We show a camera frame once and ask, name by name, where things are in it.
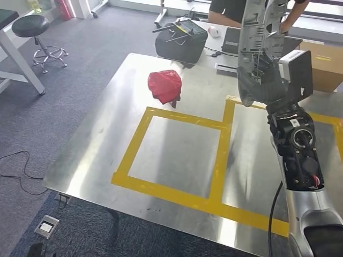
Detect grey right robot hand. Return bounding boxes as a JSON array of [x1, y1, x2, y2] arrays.
[[237, 53, 290, 108]]

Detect grey plastic wheel hubcap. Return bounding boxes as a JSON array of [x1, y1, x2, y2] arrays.
[[237, 0, 289, 107]]

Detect steel top workbench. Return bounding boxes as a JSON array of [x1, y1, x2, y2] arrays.
[[42, 52, 343, 257]]

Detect silver desk socket panel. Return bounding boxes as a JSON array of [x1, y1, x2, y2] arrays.
[[214, 63, 239, 77]]

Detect yellow tape grid marking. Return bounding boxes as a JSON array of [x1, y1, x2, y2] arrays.
[[110, 95, 343, 238]]

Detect white computer mouse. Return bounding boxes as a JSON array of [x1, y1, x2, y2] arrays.
[[208, 25, 222, 39]]

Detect person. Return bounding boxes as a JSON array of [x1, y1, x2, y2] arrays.
[[209, 0, 310, 36]]

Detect black carrying case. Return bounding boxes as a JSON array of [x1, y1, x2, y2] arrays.
[[155, 18, 209, 66]]

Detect radio remote controller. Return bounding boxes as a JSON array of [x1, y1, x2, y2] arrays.
[[152, 19, 200, 45]]

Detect red cloth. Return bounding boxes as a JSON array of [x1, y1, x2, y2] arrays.
[[147, 70, 182, 109]]

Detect white wheeled stand base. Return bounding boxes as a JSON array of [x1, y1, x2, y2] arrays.
[[72, 0, 110, 19]]

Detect metal floor socket box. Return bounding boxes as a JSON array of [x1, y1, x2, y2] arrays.
[[34, 214, 60, 240], [54, 193, 72, 210]]

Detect black round stool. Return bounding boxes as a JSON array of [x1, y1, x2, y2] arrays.
[[12, 14, 70, 74]]

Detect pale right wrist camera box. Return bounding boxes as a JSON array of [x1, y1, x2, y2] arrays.
[[278, 49, 314, 105]]

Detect thin black desk cable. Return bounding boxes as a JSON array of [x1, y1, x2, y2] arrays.
[[204, 45, 239, 58]]

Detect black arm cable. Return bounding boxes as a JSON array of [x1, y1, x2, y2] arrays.
[[267, 180, 284, 257]]

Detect black floor cable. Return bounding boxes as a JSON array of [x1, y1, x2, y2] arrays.
[[0, 150, 49, 196]]

